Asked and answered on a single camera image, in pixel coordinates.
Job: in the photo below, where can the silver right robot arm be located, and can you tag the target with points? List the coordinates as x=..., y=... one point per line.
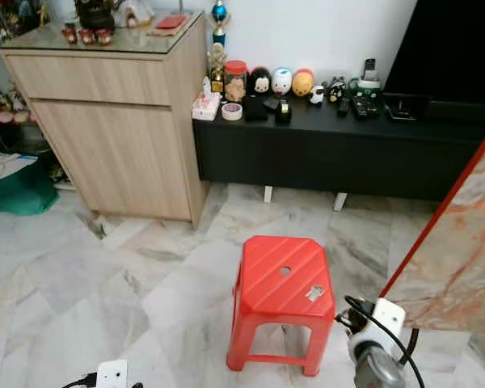
x=380, y=370

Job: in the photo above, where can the small white grey tag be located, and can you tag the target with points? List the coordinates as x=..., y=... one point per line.
x=314, y=293

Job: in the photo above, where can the red plastic stool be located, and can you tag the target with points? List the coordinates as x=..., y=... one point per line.
x=279, y=299

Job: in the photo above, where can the marble table with red edge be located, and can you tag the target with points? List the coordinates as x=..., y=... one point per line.
x=461, y=250

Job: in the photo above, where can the black low console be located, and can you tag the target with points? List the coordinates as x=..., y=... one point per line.
x=323, y=153

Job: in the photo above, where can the wide black remote control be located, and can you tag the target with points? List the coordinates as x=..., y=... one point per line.
x=365, y=108

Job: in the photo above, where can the slim black remote control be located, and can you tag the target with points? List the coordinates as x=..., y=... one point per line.
x=343, y=107

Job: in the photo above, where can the black square tray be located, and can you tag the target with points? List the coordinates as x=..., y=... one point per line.
x=404, y=110

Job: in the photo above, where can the black tape dispenser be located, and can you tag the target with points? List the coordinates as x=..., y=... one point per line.
x=283, y=113

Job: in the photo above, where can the small white black plush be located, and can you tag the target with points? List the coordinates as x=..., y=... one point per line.
x=317, y=95

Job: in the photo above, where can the black bear figure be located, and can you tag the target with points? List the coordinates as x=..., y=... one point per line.
x=337, y=90

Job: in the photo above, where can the yellow round plush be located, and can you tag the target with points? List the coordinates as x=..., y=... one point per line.
x=303, y=84

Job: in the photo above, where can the white tape roll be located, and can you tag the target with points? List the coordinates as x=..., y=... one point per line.
x=225, y=112

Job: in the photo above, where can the white round plush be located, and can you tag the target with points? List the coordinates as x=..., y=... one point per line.
x=282, y=82

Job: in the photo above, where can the black mouse plush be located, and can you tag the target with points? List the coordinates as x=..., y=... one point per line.
x=260, y=82

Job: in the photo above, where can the white pink tissue box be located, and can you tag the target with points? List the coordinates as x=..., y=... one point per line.
x=206, y=105

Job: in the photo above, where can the clear jar with red lid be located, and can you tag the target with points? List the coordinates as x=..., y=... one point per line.
x=236, y=82

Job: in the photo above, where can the black television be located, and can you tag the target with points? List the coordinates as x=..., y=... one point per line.
x=444, y=48

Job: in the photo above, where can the gold trophy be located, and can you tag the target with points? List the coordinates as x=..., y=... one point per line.
x=217, y=66

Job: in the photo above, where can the light wooden cabinet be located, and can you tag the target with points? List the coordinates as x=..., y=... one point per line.
x=113, y=145

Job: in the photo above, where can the blue ball trophy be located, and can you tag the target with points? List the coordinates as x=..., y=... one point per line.
x=220, y=12

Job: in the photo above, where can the small wooden tray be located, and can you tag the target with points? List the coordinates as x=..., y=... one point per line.
x=157, y=33

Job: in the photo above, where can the red packet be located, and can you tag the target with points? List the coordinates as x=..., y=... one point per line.
x=171, y=22

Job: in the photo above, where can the green bag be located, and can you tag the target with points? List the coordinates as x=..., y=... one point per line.
x=20, y=198

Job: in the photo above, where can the small red cup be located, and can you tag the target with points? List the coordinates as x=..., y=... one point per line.
x=104, y=38
x=86, y=36
x=69, y=35

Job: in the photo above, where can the white papers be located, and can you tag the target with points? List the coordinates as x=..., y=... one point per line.
x=8, y=167

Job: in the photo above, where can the black incense pot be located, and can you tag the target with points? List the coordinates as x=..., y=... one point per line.
x=95, y=16

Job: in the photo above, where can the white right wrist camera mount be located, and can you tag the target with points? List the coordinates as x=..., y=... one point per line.
x=388, y=315

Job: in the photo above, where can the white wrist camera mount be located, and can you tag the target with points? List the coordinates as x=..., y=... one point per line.
x=111, y=375
x=388, y=315

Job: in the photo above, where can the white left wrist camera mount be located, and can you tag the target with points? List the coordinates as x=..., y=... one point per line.
x=111, y=375

